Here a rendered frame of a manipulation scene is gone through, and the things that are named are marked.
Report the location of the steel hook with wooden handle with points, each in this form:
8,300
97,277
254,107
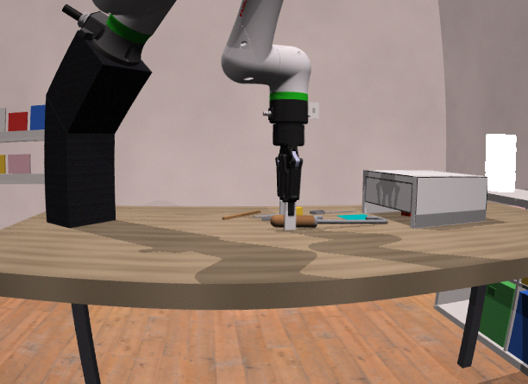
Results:
303,221

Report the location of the small grey cabinet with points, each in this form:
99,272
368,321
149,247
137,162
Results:
431,200

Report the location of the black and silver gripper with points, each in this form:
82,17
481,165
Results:
288,166

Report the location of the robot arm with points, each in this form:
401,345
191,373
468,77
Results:
249,57

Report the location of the grey spoon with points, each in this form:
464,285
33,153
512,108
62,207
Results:
322,212

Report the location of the teal square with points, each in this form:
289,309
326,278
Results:
357,217

